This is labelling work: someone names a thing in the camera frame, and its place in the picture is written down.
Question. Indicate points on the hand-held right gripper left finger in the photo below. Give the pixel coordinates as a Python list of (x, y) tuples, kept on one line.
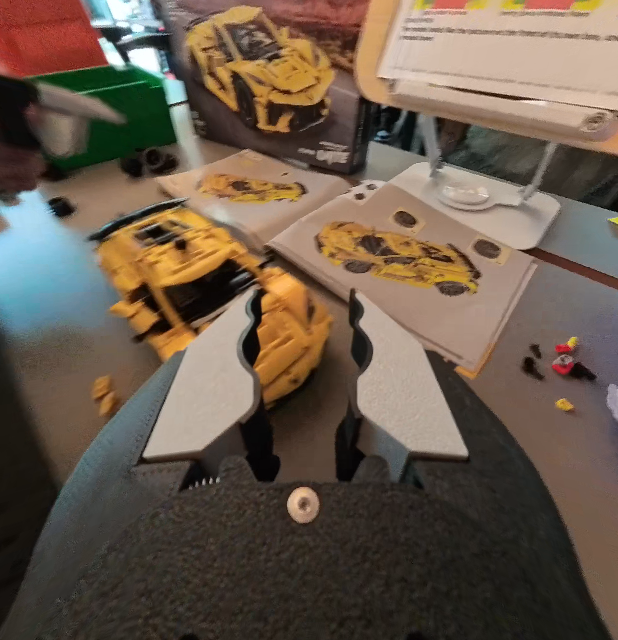
[(204, 400)]

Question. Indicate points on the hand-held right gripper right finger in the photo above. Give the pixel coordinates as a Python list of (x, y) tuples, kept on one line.
[(409, 405)]

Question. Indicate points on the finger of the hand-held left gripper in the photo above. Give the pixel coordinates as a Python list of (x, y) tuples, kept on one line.
[(74, 102), (64, 137)]

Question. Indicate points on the yellow hollow slope brick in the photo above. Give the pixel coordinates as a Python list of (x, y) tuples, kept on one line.
[(101, 386)]

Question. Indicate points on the yellow toy brick car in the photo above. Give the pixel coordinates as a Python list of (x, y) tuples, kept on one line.
[(129, 260)]

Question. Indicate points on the grey desk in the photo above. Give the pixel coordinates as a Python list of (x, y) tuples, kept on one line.
[(538, 450)]

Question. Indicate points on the person's left hand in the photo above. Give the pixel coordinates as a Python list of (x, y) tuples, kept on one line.
[(14, 172)]

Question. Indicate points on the black toy tyre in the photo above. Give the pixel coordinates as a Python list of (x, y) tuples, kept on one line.
[(54, 172), (161, 161), (133, 167)]

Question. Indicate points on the green plastic bin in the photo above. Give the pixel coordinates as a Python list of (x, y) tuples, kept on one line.
[(129, 115)]

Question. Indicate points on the black toy wheel rim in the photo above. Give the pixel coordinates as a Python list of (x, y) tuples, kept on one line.
[(61, 206)]

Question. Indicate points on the small printed leaflet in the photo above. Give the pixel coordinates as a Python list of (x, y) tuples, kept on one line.
[(471, 370)]

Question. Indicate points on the red fabric bin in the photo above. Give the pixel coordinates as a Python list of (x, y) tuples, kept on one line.
[(39, 30)]

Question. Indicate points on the black office chair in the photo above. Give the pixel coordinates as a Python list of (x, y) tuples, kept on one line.
[(139, 42)]

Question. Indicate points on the open instruction booklet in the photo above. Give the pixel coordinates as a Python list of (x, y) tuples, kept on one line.
[(438, 310)]

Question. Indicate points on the model car set box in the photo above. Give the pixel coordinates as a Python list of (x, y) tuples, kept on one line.
[(199, 110)]

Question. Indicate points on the yellow round stud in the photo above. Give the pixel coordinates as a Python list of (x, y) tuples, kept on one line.
[(564, 404)]

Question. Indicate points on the pile of small bricks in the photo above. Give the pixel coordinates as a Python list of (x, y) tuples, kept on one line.
[(563, 362)]

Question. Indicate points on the wooden instruction board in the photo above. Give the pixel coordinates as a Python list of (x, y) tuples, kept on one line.
[(488, 50)]

